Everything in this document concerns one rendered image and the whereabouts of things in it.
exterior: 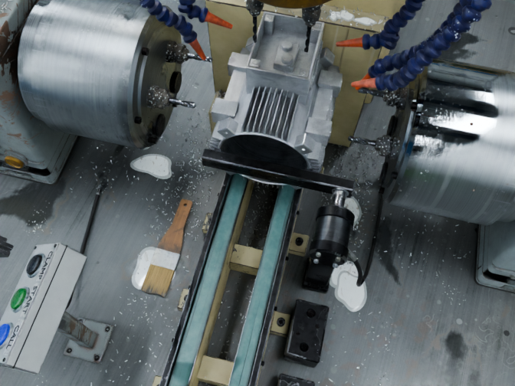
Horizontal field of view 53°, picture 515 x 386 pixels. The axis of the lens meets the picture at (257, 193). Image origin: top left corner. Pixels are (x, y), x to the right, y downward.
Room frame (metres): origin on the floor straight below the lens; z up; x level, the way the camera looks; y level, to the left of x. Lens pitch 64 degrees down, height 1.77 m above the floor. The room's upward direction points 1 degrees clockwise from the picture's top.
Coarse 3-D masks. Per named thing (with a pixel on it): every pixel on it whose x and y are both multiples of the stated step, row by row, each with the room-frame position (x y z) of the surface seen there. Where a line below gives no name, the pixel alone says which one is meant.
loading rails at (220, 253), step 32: (224, 192) 0.42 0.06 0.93; (288, 192) 0.43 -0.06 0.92; (224, 224) 0.36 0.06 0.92; (288, 224) 0.36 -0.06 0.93; (224, 256) 0.30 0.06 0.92; (256, 256) 0.33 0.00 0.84; (192, 288) 0.24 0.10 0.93; (224, 288) 0.27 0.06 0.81; (256, 288) 0.24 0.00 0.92; (192, 320) 0.19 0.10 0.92; (256, 320) 0.19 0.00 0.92; (288, 320) 0.21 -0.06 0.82; (192, 352) 0.14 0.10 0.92; (256, 352) 0.14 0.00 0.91; (160, 384) 0.09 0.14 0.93; (192, 384) 0.10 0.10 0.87; (224, 384) 0.10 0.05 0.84; (256, 384) 0.10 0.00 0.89
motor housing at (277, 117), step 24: (240, 72) 0.58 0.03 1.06; (336, 72) 0.59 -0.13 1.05; (240, 96) 0.53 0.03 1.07; (264, 96) 0.51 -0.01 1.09; (312, 96) 0.53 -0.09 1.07; (240, 120) 0.47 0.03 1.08; (264, 120) 0.46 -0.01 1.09; (288, 120) 0.47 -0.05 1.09; (216, 144) 0.45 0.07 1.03; (240, 144) 0.50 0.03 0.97; (264, 144) 0.51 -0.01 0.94; (288, 144) 0.43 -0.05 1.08; (312, 168) 0.42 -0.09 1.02
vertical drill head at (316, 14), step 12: (252, 0) 0.52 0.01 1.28; (264, 0) 0.49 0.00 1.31; (276, 0) 0.48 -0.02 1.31; (288, 0) 0.48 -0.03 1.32; (300, 0) 0.48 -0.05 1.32; (312, 0) 0.48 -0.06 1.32; (324, 0) 0.49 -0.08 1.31; (252, 12) 0.53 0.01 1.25; (312, 12) 0.51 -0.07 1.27; (312, 24) 0.51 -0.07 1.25
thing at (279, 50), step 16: (272, 16) 0.63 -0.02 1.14; (288, 16) 0.63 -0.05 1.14; (272, 32) 0.62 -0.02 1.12; (288, 32) 0.62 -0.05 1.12; (304, 32) 0.62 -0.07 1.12; (320, 32) 0.60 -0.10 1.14; (256, 48) 0.57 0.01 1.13; (272, 48) 0.59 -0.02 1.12; (288, 48) 0.57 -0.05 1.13; (320, 48) 0.59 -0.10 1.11; (272, 64) 0.55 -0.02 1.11; (288, 64) 0.55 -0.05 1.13; (304, 64) 0.56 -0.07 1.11; (256, 80) 0.52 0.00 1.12; (272, 80) 0.51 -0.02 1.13; (288, 80) 0.51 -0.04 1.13; (304, 80) 0.50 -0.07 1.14; (288, 96) 0.51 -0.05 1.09; (304, 96) 0.50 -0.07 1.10
